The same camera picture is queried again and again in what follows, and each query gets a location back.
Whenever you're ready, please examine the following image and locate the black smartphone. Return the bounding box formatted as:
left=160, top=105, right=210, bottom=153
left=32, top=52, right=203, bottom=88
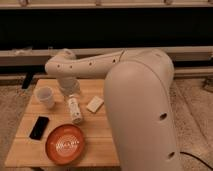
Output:
left=29, top=116, right=49, bottom=140

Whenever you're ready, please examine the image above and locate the white rectangular sponge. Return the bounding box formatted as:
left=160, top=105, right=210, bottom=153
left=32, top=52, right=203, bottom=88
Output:
left=86, top=96, right=104, bottom=113

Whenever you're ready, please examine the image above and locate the orange bowl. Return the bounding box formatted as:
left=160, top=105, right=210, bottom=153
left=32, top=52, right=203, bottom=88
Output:
left=45, top=124, right=85, bottom=165

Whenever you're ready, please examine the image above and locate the white plastic bottle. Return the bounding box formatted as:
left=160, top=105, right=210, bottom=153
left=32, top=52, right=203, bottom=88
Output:
left=68, top=95, right=83, bottom=124

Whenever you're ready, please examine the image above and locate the white plastic cup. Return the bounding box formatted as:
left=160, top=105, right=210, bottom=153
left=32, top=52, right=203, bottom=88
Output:
left=35, top=86, right=55, bottom=109

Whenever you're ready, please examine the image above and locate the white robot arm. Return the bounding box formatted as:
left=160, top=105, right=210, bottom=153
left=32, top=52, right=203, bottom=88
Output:
left=45, top=49, right=182, bottom=171

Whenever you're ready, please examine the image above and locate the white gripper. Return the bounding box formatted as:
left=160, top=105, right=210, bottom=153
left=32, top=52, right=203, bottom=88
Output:
left=58, top=77, right=80, bottom=96

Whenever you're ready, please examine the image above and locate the black cable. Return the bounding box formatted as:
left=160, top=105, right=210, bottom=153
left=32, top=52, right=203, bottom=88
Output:
left=180, top=151, right=213, bottom=171

